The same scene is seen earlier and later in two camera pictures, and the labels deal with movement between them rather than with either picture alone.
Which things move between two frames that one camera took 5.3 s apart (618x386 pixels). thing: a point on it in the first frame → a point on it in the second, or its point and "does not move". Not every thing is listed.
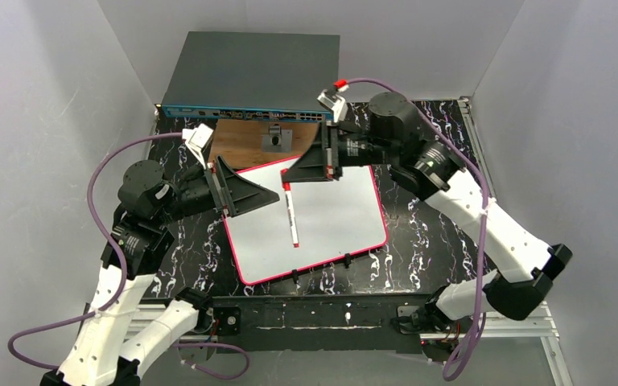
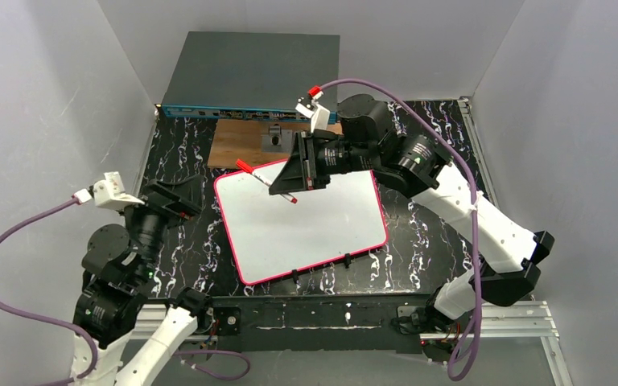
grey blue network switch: [249, 75] does not move
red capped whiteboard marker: [286, 188] → [249, 170]
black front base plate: [323, 322] does not move
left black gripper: [219, 188] → [167, 202]
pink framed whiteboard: [332, 219] does not move
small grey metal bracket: [278, 141] does not move
